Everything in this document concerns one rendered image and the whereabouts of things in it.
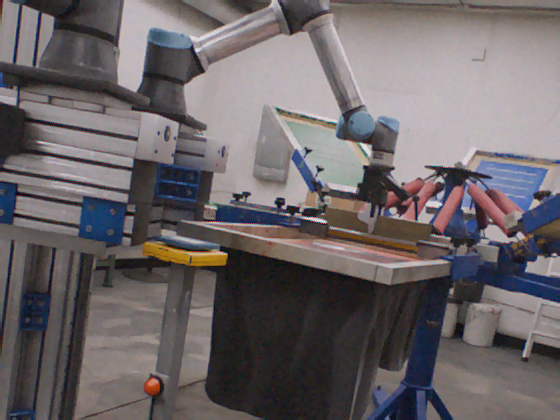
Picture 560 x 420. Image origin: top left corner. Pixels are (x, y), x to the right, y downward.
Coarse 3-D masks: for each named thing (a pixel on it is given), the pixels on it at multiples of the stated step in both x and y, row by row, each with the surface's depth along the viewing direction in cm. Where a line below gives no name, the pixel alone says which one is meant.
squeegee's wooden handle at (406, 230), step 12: (324, 216) 208; (336, 216) 206; (348, 216) 204; (384, 216) 199; (348, 228) 204; (360, 228) 202; (384, 228) 199; (396, 228) 197; (408, 228) 196; (420, 228) 194; (408, 240) 196
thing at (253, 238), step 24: (216, 240) 155; (240, 240) 152; (264, 240) 149; (336, 240) 224; (312, 264) 144; (336, 264) 142; (360, 264) 139; (384, 264) 140; (408, 264) 150; (432, 264) 162
